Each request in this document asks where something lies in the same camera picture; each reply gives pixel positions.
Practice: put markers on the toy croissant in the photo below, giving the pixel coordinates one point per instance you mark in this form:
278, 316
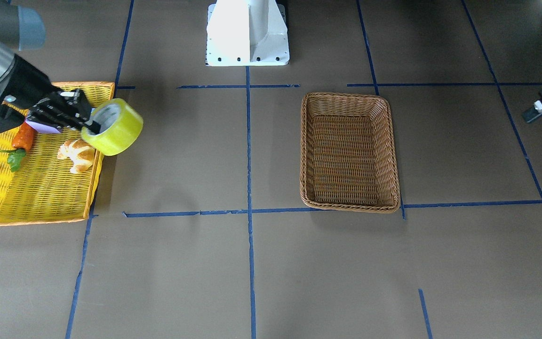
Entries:
79, 152

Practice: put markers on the toy carrot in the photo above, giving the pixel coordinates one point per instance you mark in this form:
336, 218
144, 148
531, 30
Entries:
21, 144

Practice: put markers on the purple foam block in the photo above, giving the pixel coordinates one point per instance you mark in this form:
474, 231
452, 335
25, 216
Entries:
44, 127

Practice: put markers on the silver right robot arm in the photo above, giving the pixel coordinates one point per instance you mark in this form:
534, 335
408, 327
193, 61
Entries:
21, 28

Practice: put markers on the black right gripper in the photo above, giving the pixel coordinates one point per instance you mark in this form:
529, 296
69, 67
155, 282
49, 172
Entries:
25, 81

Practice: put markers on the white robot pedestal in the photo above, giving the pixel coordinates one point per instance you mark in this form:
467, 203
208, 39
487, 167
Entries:
247, 33

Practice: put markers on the brown wicker basket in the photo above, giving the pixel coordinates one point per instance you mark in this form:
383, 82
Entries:
348, 158

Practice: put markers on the yellow tape roll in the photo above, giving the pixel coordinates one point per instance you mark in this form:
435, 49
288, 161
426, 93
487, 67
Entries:
120, 126

